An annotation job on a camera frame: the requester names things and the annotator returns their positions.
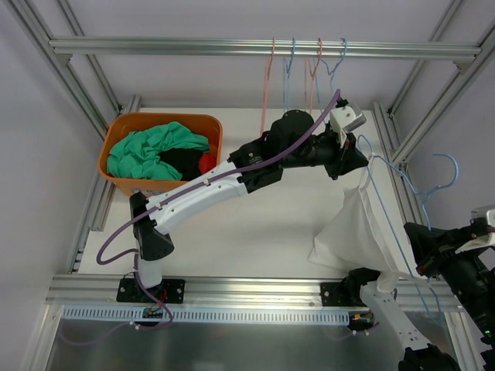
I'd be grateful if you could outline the white tank top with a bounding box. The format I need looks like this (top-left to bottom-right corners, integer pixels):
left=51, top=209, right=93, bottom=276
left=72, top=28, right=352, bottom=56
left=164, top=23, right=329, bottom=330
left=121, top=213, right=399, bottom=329
left=308, top=155, right=425, bottom=292

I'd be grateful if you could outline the blue hanger with green top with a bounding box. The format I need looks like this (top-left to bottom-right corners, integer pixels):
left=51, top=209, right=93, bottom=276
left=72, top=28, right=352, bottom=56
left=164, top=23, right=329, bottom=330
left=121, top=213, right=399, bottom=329
left=315, top=38, right=347, bottom=113

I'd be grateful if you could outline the pink hanger with black top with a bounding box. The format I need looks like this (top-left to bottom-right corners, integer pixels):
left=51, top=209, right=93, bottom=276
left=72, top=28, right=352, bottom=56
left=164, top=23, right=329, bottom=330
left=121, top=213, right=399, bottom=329
left=304, top=38, right=323, bottom=114

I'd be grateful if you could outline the pink wire hanger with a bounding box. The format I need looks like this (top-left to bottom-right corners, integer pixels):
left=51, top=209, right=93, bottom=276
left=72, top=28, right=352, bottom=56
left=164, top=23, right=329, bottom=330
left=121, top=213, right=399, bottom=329
left=260, top=38, right=275, bottom=135

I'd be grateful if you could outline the red tank top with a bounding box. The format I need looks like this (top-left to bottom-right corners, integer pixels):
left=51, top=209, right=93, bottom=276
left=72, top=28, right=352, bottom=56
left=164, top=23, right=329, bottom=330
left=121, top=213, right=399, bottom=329
left=198, top=152, right=217, bottom=175

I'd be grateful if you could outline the black tank top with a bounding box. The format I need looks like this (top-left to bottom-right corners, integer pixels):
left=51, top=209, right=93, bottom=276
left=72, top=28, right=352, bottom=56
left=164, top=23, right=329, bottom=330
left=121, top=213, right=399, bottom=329
left=159, top=148, right=203, bottom=182

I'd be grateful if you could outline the green tank top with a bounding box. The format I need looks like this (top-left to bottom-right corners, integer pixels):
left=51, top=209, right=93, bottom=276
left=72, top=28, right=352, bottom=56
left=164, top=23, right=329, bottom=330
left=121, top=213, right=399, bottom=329
left=106, top=121, right=210, bottom=181

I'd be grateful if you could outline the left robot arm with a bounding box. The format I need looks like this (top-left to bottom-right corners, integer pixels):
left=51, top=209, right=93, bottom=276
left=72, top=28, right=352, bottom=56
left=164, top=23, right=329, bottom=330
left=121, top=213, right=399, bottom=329
left=125, top=104, right=368, bottom=303

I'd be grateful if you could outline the orange plastic bin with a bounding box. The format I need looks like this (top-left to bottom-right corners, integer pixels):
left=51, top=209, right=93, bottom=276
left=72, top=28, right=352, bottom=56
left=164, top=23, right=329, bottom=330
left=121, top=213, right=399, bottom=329
left=97, top=112, right=223, bottom=196

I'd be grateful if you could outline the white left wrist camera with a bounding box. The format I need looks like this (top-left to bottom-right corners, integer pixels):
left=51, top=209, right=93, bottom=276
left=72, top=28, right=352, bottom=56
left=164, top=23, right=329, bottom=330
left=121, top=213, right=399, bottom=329
left=329, top=103, right=367, bottom=148

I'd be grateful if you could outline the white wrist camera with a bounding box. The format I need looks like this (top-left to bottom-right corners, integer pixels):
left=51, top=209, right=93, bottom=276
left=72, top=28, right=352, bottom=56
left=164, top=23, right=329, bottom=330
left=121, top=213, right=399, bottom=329
left=329, top=103, right=367, bottom=148
left=456, top=205, right=494, bottom=254

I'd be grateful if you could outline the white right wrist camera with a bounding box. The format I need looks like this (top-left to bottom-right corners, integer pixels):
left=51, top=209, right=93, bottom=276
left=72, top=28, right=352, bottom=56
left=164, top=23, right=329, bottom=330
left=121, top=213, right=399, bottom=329
left=456, top=205, right=494, bottom=254

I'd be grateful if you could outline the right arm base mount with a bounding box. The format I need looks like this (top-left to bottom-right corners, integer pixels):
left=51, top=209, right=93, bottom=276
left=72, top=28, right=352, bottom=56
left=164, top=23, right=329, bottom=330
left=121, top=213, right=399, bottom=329
left=319, top=281, right=365, bottom=308

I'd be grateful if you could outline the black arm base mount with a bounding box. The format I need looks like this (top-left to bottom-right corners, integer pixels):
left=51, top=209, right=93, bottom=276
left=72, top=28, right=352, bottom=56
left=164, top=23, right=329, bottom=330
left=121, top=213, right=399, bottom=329
left=116, top=277, right=186, bottom=304

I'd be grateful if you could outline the aluminium hanging rail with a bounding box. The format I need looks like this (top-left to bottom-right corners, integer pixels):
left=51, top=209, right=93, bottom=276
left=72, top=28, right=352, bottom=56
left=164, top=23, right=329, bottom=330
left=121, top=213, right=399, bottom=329
left=49, top=36, right=482, bottom=62

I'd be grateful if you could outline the white slotted cable duct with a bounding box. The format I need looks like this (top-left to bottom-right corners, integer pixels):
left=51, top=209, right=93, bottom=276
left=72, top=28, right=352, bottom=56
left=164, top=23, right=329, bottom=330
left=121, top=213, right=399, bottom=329
left=61, top=305, right=350, bottom=326

